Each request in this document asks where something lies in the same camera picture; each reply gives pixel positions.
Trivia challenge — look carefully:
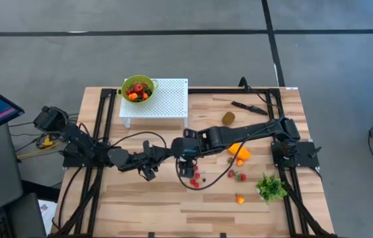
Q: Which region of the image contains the green plant in white pot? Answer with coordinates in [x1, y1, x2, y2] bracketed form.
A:
[255, 174, 288, 204]

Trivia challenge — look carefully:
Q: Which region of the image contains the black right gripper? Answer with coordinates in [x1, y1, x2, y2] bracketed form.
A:
[176, 157, 198, 180]

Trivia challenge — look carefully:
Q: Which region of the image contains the green colander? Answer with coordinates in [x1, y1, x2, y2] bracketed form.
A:
[116, 75, 158, 104]

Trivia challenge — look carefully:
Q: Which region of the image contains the white paper sheet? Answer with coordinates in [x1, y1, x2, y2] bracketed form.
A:
[37, 199, 58, 236]

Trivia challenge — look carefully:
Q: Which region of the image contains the yellow plug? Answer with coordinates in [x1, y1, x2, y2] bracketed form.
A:
[40, 136, 57, 149]

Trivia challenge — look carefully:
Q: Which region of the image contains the black marker pen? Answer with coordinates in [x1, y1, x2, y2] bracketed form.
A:
[231, 100, 269, 116]

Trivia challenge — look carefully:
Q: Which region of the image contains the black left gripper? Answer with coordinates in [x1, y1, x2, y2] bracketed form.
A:
[139, 139, 177, 182]

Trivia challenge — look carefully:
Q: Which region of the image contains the white perforated shelf riser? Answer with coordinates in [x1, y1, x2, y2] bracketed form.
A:
[119, 78, 189, 128]

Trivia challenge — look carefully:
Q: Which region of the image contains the orange yellow mango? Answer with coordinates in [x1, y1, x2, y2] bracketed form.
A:
[228, 142, 252, 161]

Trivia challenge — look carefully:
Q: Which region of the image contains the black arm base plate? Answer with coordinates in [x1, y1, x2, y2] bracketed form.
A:
[62, 141, 112, 169]
[270, 141, 321, 169]

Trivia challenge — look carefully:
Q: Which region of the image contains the brown kiwi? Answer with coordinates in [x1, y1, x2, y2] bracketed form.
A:
[221, 111, 236, 127]

